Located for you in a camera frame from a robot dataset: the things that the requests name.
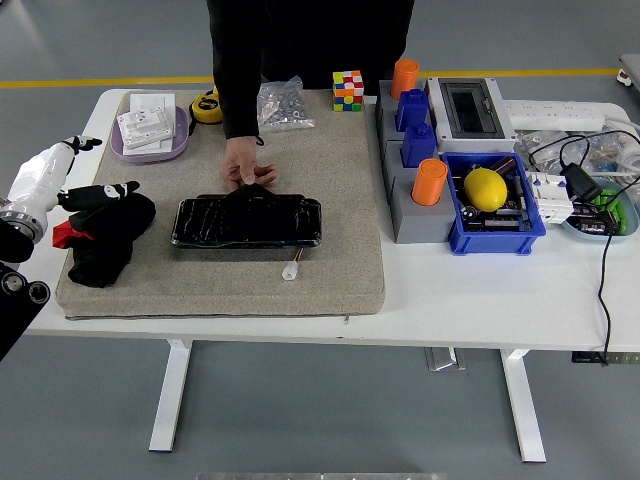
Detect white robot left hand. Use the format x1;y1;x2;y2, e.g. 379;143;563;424
4;134;141;214

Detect person's right hand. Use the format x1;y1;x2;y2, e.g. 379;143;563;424
218;135;279;191

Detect black glossy panel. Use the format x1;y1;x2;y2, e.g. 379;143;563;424
170;182;323;250

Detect black rag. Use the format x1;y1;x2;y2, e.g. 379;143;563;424
52;192;157;289

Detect yellow tape measure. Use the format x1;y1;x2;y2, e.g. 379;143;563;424
188;85;225;136

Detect purple tray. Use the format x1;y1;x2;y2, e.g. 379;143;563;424
109;104;191;165

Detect clear bag of nuts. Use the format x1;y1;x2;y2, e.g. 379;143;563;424
257;75;316;134

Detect grey-brown mat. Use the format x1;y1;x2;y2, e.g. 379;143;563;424
54;88;387;320

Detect colourful puzzle cube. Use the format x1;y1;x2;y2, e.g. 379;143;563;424
332;69;365;113

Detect person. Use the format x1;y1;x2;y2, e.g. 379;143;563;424
206;0;416;94

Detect blue square peg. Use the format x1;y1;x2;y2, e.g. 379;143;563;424
402;122;439;169
394;88;430;134

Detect orange cylinder peg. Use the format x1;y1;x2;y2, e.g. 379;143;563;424
390;58;420;101
411;158;449;207

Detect grey peg holder block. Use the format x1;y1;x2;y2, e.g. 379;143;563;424
374;78;454;245

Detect white electrical distribution box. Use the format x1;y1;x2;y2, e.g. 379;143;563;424
424;76;519;155

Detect yellow lemon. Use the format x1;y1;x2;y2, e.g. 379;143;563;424
463;167;509;211

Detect brown capacitor cylinder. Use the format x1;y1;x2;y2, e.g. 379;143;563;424
487;155;519;177

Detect blue plastic bin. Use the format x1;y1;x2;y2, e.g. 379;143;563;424
440;151;548;257

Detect white table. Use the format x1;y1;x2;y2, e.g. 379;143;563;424
24;88;640;464

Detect clear bag of white parts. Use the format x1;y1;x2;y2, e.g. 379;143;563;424
514;128;566;167

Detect white circuit breaker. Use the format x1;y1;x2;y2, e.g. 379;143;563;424
524;170;575;225

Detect white power strip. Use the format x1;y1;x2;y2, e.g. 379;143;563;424
502;99;607;132

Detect black power adapter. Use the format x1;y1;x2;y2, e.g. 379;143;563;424
559;163;604;204

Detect dark electronic module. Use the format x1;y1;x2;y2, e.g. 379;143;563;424
569;203;621;236

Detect clear bag of small parts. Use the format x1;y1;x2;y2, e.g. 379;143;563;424
582;132;627;174

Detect green plastic parts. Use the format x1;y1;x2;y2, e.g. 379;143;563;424
589;189;631;236

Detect light blue tray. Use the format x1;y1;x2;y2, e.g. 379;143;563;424
559;177;640;245

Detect black box under table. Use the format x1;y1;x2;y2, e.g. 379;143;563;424
571;351;640;365

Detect white cart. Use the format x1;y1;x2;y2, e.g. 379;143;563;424
617;53;640;91

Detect white wall socket plate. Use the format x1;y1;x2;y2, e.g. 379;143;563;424
129;92;177;126
116;107;175;149
122;137;176;156

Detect white wire connector plug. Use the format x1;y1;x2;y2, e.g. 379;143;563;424
281;248;305;282

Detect white power cord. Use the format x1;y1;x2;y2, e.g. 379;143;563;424
602;107;640;186

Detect black power cable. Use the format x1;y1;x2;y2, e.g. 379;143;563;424
528;129;640;367

